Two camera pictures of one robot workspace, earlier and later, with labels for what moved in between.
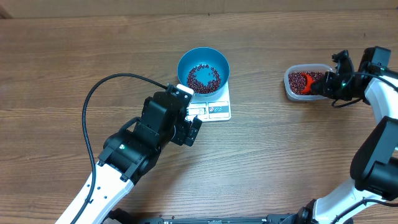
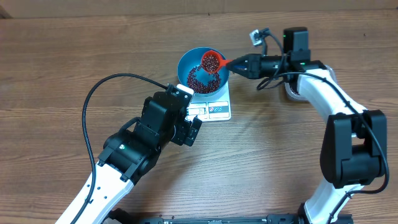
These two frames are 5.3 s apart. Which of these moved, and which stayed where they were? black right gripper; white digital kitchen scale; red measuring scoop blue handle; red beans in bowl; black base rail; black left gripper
Moved: black right gripper; red measuring scoop blue handle
Stayed: black base rail; red beans in bowl; white digital kitchen scale; black left gripper
